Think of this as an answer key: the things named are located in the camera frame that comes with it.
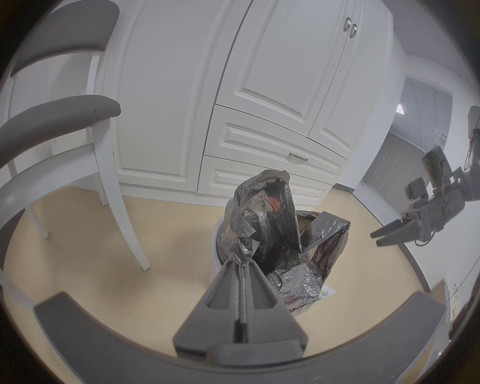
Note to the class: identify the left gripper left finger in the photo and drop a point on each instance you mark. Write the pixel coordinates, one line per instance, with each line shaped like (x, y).
(215, 300)

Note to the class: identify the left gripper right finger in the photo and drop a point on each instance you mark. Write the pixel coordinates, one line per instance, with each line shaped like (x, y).
(268, 303)

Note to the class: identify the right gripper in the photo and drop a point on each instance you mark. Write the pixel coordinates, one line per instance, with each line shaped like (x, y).
(438, 213)

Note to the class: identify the black plastic bag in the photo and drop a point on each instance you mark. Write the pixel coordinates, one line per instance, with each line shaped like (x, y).
(277, 240)

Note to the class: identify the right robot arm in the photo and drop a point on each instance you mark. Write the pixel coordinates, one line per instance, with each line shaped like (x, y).
(473, 180)

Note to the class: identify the white trash bin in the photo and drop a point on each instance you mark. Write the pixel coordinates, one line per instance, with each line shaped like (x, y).
(218, 258)

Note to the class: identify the grey curtain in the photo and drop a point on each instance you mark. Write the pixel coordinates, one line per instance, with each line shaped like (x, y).
(401, 168)

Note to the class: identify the white wardrobe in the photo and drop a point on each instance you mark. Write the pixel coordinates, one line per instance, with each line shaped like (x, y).
(262, 93)

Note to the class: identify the white chair with grey seat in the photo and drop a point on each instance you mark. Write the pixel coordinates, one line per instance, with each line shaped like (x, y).
(56, 120)

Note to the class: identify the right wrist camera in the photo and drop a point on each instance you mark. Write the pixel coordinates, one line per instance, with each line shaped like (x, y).
(416, 189)

